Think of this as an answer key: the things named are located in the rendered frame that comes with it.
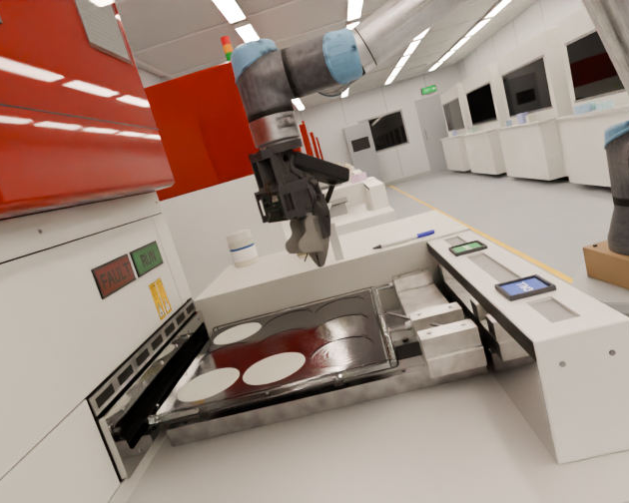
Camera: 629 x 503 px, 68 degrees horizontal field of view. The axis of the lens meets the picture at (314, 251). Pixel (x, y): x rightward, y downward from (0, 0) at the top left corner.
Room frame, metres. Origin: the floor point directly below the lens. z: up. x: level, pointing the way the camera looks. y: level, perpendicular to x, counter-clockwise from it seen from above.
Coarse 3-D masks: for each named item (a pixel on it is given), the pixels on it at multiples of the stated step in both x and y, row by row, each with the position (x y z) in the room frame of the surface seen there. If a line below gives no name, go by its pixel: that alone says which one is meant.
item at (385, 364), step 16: (352, 368) 0.60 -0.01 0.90; (368, 368) 0.59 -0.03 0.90; (384, 368) 0.59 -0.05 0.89; (288, 384) 0.60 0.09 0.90; (304, 384) 0.60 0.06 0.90; (320, 384) 0.60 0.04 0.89; (224, 400) 0.61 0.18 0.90; (240, 400) 0.61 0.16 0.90; (256, 400) 0.61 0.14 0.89; (160, 416) 0.62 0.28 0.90; (176, 416) 0.62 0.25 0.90
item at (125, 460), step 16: (192, 320) 0.95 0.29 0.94; (176, 336) 0.86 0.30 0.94; (208, 336) 1.01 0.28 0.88; (160, 352) 0.79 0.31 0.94; (176, 352) 0.83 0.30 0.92; (144, 368) 0.73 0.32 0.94; (160, 368) 0.76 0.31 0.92; (128, 384) 0.67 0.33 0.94; (144, 384) 0.69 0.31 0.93; (176, 384) 0.80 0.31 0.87; (112, 400) 0.63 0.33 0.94; (128, 400) 0.64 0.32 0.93; (160, 400) 0.75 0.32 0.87; (112, 416) 0.59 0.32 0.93; (112, 432) 0.58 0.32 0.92; (144, 432) 0.65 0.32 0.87; (112, 448) 0.58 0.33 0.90; (128, 448) 0.60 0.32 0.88; (144, 448) 0.63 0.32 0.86; (128, 464) 0.59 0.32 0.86
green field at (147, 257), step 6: (150, 246) 0.90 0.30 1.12; (156, 246) 0.93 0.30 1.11; (138, 252) 0.84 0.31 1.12; (144, 252) 0.87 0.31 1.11; (150, 252) 0.89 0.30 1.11; (156, 252) 0.92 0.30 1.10; (138, 258) 0.84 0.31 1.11; (144, 258) 0.86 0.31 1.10; (150, 258) 0.88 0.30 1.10; (156, 258) 0.91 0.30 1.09; (138, 264) 0.83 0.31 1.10; (144, 264) 0.85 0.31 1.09; (150, 264) 0.87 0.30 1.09; (156, 264) 0.90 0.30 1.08; (144, 270) 0.84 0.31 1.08
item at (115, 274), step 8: (112, 264) 0.75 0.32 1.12; (120, 264) 0.77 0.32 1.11; (128, 264) 0.79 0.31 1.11; (96, 272) 0.70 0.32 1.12; (104, 272) 0.72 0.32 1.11; (112, 272) 0.74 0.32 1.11; (120, 272) 0.76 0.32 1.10; (128, 272) 0.79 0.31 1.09; (104, 280) 0.71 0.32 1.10; (112, 280) 0.73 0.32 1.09; (120, 280) 0.75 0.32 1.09; (128, 280) 0.78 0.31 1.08; (104, 288) 0.70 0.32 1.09; (112, 288) 0.72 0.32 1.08
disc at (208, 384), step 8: (224, 368) 0.74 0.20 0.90; (232, 368) 0.73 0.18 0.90; (200, 376) 0.73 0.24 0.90; (208, 376) 0.72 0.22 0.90; (216, 376) 0.71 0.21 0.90; (224, 376) 0.70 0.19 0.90; (232, 376) 0.69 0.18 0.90; (192, 384) 0.71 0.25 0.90; (200, 384) 0.70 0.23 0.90; (208, 384) 0.69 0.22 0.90; (216, 384) 0.68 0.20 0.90; (224, 384) 0.67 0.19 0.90; (184, 392) 0.69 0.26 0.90; (192, 392) 0.68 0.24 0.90; (200, 392) 0.67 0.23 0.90; (208, 392) 0.66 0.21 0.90; (216, 392) 0.65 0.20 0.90; (184, 400) 0.66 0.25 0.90; (192, 400) 0.65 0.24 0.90
